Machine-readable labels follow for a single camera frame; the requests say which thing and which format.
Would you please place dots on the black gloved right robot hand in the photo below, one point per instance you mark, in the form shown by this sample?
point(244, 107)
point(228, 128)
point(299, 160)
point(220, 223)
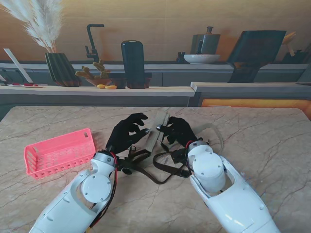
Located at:
point(181, 131)

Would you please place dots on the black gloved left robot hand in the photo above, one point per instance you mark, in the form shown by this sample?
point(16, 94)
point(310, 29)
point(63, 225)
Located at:
point(121, 138)

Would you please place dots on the beige woven belt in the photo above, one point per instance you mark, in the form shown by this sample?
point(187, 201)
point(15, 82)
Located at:
point(213, 127)
point(154, 138)

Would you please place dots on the pink plastic storage basket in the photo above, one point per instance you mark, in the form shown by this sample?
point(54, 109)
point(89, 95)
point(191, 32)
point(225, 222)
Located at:
point(60, 150)

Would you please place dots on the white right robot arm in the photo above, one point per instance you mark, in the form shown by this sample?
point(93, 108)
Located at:
point(230, 206)

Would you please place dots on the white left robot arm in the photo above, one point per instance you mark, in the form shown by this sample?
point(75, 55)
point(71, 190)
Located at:
point(73, 201)

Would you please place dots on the dark brown woven belt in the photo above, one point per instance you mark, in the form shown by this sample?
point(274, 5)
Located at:
point(184, 172)

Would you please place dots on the orange fruit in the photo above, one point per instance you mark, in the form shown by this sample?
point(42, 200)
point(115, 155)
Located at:
point(100, 86)
point(111, 87)

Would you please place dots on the grey kitchen counter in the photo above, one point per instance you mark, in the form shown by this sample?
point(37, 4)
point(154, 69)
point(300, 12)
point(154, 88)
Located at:
point(182, 75)

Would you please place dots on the wooden bowl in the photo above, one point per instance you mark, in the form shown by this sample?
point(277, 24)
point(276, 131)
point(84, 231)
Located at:
point(97, 81)

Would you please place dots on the light wooden counter shelf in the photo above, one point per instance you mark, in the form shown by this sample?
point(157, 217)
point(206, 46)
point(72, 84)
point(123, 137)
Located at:
point(73, 91)

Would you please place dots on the green cactus plant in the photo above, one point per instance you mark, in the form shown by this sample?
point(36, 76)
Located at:
point(99, 69)

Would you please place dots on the small black countertop item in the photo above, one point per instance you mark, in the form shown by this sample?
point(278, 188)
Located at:
point(181, 58)

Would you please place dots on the white ceramic bowl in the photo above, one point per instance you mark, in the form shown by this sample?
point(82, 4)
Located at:
point(201, 58)

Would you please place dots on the pale stone counter slab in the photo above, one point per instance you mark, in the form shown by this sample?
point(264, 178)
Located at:
point(243, 87)

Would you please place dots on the black tall cylinder appliance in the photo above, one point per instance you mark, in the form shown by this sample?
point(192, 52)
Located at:
point(133, 60)

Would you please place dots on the dark ribbed vase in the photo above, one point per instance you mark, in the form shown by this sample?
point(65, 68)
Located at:
point(60, 70)

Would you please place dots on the grey lidded pot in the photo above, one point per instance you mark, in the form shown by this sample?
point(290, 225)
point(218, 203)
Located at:
point(209, 43)

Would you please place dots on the black kitchen faucet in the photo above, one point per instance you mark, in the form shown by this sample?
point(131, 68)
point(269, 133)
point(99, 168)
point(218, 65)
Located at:
point(91, 41)

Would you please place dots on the black angled slab stand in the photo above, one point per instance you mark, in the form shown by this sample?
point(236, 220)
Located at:
point(255, 53)

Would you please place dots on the white plate with red food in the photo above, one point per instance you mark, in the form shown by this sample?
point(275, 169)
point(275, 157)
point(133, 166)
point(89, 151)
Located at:
point(24, 85)

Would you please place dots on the white leaning board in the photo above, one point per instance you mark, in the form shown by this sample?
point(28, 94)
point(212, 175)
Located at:
point(17, 64)

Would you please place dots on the white pampas grass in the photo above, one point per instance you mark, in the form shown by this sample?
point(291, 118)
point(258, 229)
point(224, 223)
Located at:
point(46, 26)

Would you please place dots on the black utensil holder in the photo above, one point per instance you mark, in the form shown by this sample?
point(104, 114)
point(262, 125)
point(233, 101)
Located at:
point(295, 57)

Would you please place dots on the yellow kitchen utensils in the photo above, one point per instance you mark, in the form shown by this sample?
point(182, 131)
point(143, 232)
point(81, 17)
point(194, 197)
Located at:
point(289, 37)

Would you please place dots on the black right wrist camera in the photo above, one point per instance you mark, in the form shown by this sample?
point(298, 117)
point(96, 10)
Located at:
point(178, 156)

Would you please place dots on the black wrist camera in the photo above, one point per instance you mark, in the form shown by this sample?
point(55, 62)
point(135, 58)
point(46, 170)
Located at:
point(178, 156)
point(122, 165)

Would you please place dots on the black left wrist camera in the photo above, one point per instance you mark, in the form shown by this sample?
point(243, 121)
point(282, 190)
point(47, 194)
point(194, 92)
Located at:
point(122, 165)

